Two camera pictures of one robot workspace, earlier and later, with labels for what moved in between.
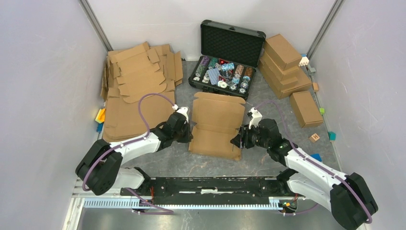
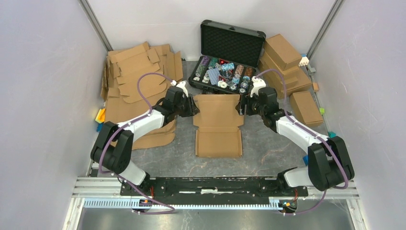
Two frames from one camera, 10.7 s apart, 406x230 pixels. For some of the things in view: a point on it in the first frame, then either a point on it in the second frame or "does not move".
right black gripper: [243, 137] to [245, 99]
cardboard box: [217, 117] does not move
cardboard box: [281, 52] does not move
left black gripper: [188, 136] to [192, 109]
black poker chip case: [230, 56] does not move
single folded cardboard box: [306, 109] does not move
